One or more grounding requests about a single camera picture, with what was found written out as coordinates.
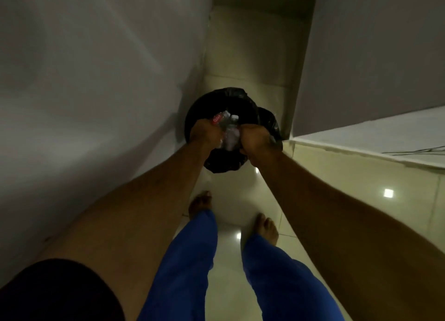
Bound person's left hand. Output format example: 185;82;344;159
189;119;224;150

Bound person's right hand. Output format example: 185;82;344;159
239;123;279;167

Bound black garbage bag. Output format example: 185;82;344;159
184;87;283;174

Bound person's right forearm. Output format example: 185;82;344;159
251;150;445;321

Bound person's left forearm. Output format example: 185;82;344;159
35;141;216;321

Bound clear bottle with red label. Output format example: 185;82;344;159
212;111;231;128

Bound clear plastic bottle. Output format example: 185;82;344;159
222;114;242;151

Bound person's left foot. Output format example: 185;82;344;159
188;191;213;219

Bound person's foot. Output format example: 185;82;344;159
252;212;279;246
188;191;213;219

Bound person's right foot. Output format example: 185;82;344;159
252;212;279;246

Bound person's blue trousers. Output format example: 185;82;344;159
138;209;345;321

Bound black shirt sleeve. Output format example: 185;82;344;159
0;258;126;321

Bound black cable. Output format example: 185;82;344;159
382;145;445;156

